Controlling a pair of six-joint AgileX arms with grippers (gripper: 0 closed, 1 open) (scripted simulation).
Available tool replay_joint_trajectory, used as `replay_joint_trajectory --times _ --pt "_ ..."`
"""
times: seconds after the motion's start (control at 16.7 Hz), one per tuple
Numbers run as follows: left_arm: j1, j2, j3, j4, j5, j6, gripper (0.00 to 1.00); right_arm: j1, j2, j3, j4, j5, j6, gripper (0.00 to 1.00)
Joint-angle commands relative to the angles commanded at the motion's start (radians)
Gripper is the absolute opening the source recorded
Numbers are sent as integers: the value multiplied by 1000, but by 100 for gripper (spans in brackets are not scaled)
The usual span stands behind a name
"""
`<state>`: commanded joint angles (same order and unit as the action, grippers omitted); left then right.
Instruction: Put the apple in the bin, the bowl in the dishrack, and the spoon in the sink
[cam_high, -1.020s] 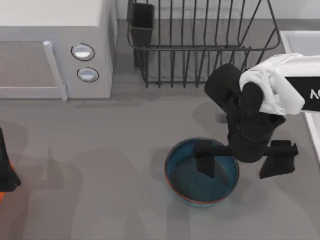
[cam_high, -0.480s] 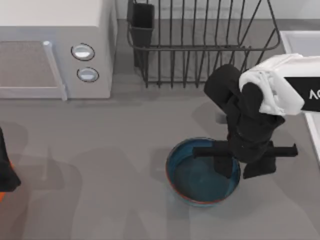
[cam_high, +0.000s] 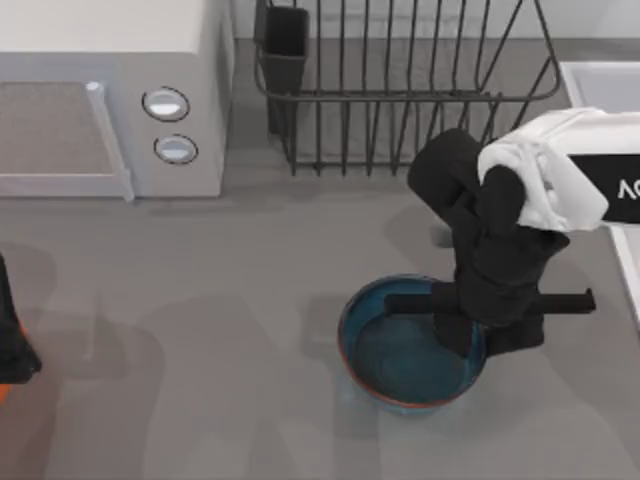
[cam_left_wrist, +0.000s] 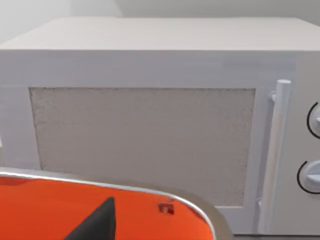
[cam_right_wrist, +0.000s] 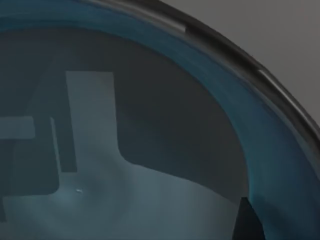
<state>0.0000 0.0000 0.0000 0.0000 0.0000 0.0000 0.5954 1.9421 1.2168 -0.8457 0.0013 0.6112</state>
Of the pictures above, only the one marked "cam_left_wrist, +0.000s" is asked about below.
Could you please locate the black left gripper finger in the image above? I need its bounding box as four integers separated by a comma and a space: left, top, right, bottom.
63, 196, 117, 240

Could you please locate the orange can with silver rim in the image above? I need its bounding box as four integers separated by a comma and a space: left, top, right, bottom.
0, 166, 235, 240

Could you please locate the pale microwave door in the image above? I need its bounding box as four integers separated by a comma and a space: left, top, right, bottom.
0, 51, 300, 235

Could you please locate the pale microwave oven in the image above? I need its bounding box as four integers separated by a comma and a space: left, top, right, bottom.
0, 16, 320, 236

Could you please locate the white microwave knob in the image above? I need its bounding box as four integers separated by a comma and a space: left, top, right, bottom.
306, 101, 320, 140
296, 159, 320, 194

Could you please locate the white microwave door handle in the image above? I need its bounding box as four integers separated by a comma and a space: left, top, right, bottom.
257, 79, 292, 233

